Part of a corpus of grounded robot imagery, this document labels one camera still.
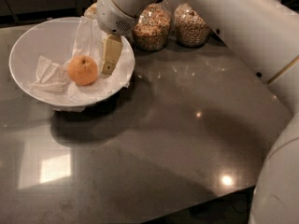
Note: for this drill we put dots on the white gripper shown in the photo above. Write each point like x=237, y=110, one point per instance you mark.
x=112, y=20

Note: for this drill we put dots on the orange fruit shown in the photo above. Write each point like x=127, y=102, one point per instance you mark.
x=82, y=70

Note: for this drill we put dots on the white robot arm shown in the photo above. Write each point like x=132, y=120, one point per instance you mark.
x=264, y=34

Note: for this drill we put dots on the white paper napkin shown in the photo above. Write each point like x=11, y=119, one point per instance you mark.
x=54, y=85

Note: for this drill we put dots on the white bowl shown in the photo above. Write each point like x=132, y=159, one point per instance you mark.
x=52, y=39

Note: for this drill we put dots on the glass jar beige grains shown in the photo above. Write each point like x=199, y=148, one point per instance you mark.
x=190, y=29

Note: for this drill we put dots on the glass jar orange cereal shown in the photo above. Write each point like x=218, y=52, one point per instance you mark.
x=152, y=30

